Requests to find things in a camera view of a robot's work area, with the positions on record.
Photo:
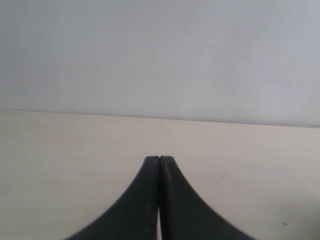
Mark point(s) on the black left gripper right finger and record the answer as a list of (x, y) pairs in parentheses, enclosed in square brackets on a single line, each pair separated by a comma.
[(183, 214)]

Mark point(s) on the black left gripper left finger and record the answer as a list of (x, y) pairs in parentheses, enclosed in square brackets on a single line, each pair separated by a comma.
[(134, 215)]

